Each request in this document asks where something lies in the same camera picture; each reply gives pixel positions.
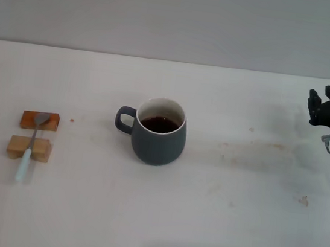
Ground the grey ceramic mug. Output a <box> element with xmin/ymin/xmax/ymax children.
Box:
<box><xmin>109</xmin><ymin>92</ymin><xmax>191</xmax><ymax>170</ymax></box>

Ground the blue handled metal spoon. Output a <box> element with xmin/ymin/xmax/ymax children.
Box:
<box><xmin>13</xmin><ymin>110</ymin><xmax>51</xmax><ymax>186</ymax></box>

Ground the dark coffee liquid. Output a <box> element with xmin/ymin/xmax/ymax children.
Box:
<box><xmin>139</xmin><ymin>113</ymin><xmax>182</xmax><ymax>136</ymax></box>

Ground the dark orange wooden block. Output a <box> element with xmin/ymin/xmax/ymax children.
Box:
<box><xmin>19</xmin><ymin>108</ymin><xmax>62</xmax><ymax>133</ymax></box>

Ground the light notched wooden block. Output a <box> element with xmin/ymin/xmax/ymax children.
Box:
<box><xmin>5</xmin><ymin>134</ymin><xmax>53</xmax><ymax>164</ymax></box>

